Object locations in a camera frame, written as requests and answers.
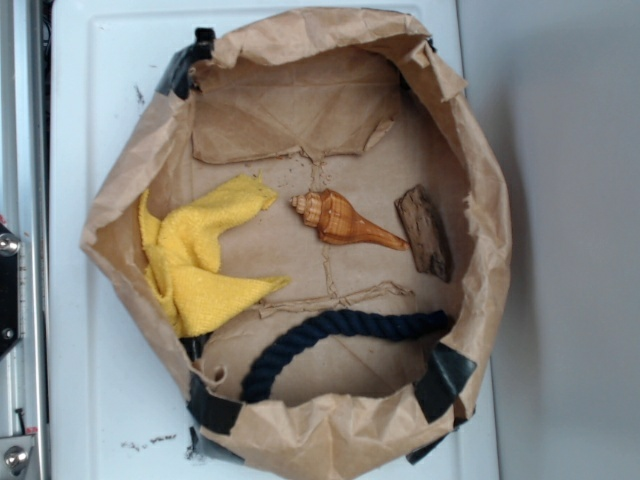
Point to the metal rail frame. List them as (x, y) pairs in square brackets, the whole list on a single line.
[(25, 445)]

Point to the orange spiral sea shell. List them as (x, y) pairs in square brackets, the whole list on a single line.
[(338, 223)]

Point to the black bracket with bolt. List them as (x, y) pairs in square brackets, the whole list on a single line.
[(10, 291)]

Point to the yellow microfiber cloth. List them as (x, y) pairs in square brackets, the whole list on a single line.
[(184, 256)]

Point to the brown paper bag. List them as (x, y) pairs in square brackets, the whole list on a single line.
[(360, 359)]

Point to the white plastic tray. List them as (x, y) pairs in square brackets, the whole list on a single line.
[(116, 410)]

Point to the brown driftwood piece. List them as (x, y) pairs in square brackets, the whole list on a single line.
[(426, 233)]

